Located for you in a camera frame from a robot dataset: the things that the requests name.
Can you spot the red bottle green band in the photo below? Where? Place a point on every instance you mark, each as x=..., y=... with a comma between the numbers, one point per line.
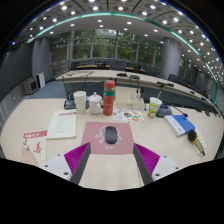
x=108, y=100

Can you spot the white desk organizer box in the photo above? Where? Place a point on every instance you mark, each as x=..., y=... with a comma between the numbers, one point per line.
x=128, y=100

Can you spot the red and white booklet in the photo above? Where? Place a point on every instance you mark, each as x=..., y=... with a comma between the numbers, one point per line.
x=33, y=148

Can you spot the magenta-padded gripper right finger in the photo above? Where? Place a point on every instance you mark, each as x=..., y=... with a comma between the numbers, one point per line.
x=148, y=161

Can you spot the stack of white paper cups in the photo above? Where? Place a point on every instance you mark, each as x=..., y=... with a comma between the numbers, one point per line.
x=80, y=103

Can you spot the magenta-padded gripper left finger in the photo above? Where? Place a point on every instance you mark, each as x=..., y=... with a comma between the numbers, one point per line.
x=76, y=160

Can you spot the grey box appliance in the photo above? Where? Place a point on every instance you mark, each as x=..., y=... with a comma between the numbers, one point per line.
x=30, y=86

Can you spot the colourful sticker sheet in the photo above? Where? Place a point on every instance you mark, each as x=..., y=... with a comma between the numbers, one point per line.
x=128, y=115

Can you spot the pink mouse pad white drawing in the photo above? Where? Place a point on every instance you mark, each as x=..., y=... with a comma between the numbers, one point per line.
x=93, y=143

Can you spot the group of dark office chairs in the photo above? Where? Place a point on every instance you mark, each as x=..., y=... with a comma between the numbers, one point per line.
x=116, y=66

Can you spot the long curved conference desk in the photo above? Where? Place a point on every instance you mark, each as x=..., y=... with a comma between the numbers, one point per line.
x=96, y=76

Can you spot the black computer mouse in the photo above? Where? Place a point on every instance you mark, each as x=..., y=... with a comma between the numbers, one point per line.
x=111, y=135

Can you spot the group of round ceiling lights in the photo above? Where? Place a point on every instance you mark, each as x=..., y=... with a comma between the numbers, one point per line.
x=95, y=8

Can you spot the green-printed paper cup with straw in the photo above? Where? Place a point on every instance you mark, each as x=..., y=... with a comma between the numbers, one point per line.
x=154, y=107

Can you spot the dark gooseneck conference microphone unit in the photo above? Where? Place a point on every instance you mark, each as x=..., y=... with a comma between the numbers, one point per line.
x=69, y=105
x=164, y=111

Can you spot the blue and white book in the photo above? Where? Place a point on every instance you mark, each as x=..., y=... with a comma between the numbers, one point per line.
x=180, y=124

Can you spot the white upright panel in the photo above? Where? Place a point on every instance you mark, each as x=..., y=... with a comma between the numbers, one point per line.
x=41, y=80

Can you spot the white lidded ceramic mug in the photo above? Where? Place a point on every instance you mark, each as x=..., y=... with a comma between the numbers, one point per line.
x=95, y=105

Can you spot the cream printed paper sheet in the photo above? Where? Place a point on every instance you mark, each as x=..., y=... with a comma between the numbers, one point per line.
x=61, y=125

